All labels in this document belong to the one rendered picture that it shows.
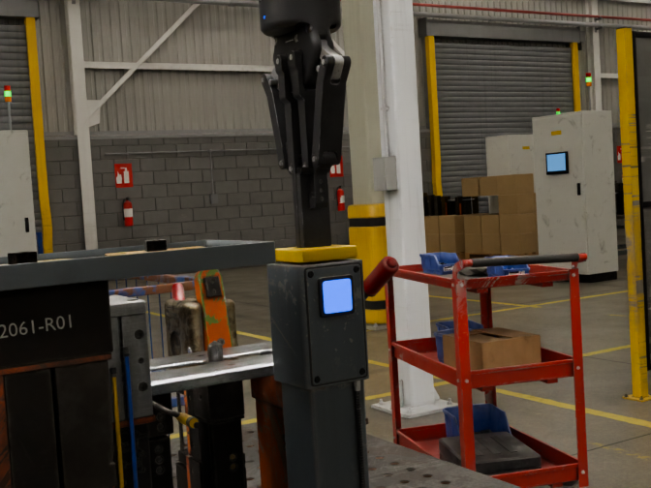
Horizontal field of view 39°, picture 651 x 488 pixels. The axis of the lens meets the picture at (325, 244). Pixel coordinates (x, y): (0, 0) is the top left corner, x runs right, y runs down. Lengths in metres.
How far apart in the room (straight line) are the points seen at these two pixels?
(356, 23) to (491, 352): 5.49
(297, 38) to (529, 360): 2.49
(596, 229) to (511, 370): 8.07
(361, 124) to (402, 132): 3.23
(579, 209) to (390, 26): 6.42
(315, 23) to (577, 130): 10.28
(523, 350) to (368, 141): 5.10
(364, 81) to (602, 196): 4.06
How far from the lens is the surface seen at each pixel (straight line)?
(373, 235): 8.06
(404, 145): 4.95
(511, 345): 3.19
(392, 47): 4.99
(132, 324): 0.92
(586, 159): 11.06
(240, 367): 1.11
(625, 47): 5.23
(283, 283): 0.84
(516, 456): 3.29
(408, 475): 1.67
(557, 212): 11.33
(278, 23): 0.84
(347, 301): 0.83
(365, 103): 8.14
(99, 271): 0.70
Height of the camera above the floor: 1.20
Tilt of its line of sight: 3 degrees down
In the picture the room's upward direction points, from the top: 4 degrees counter-clockwise
